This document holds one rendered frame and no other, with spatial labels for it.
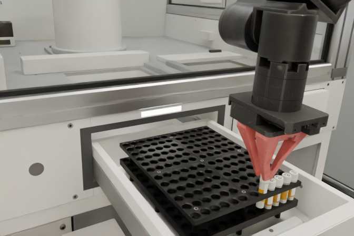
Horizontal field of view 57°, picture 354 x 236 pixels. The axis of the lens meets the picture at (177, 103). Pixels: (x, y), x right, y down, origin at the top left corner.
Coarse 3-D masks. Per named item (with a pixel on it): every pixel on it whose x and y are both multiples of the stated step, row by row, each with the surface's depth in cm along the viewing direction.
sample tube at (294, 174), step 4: (292, 172) 45; (296, 172) 45; (292, 176) 44; (296, 176) 44; (292, 180) 44; (296, 180) 44; (288, 192) 45; (292, 192) 45; (288, 196) 45; (292, 196) 45
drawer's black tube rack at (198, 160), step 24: (120, 144) 54; (144, 144) 54; (168, 144) 54; (192, 144) 54; (216, 144) 55; (144, 168) 46; (168, 168) 47; (192, 168) 48; (216, 168) 48; (240, 168) 48; (144, 192) 47; (168, 192) 42; (192, 192) 41; (216, 192) 41; (240, 192) 42; (168, 216) 41; (240, 216) 42; (264, 216) 43
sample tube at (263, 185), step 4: (260, 176) 42; (260, 180) 42; (268, 180) 41; (260, 184) 42; (264, 184) 41; (260, 188) 42; (264, 188) 42; (260, 192) 42; (264, 192) 42; (264, 200) 42; (256, 204) 43; (260, 204) 42; (260, 208) 42
